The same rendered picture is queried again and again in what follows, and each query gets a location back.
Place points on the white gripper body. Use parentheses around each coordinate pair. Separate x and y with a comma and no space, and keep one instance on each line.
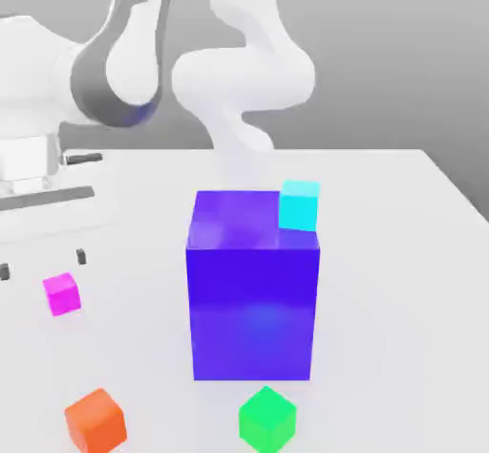
(46,197)

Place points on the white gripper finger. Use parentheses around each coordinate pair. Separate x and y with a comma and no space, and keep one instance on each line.
(4,271)
(81,257)

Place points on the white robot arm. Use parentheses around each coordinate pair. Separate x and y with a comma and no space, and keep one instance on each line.
(244,78)

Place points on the small magenta cube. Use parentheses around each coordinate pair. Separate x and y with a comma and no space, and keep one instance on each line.
(62,294)

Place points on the small orange cube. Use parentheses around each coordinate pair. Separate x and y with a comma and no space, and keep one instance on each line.
(95,422)

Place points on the small cyan cube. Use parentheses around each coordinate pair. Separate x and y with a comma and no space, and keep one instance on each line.
(298,208)

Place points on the small green cube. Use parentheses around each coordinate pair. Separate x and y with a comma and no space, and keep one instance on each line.
(267,420)

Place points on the large blue box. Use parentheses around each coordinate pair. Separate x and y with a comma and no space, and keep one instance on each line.
(252,307)

